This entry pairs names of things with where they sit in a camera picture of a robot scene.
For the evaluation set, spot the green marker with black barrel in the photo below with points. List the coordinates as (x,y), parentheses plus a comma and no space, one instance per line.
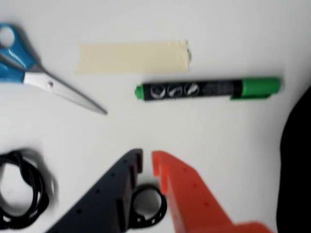
(209,88)

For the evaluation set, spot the wide beige masking tape strip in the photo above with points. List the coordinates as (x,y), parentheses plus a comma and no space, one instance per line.
(131,58)

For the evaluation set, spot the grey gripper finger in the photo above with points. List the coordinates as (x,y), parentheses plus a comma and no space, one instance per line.
(102,206)

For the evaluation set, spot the black fabric bag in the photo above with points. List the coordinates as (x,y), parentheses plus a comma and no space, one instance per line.
(298,170)

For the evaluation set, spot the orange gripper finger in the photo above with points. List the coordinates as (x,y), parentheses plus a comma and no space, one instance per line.
(192,201)

